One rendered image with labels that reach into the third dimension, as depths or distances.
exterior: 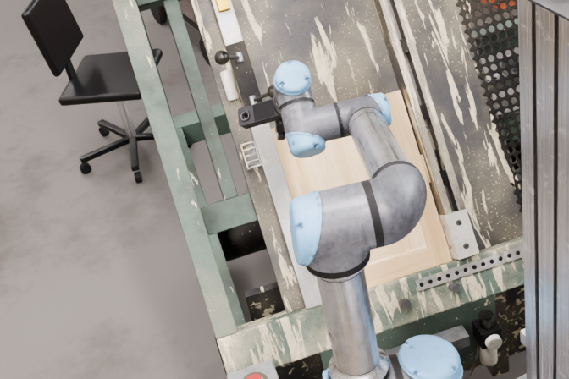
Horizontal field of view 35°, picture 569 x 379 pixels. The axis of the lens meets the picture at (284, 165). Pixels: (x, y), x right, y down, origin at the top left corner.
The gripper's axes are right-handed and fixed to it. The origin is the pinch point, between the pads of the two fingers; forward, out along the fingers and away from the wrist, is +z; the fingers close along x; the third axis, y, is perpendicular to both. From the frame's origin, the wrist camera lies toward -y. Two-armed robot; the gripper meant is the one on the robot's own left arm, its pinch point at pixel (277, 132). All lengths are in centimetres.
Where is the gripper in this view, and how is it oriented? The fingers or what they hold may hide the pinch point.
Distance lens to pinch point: 216.0
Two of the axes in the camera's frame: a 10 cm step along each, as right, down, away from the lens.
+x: -1.1, -9.5, 2.9
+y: 9.9, -1.0, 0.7
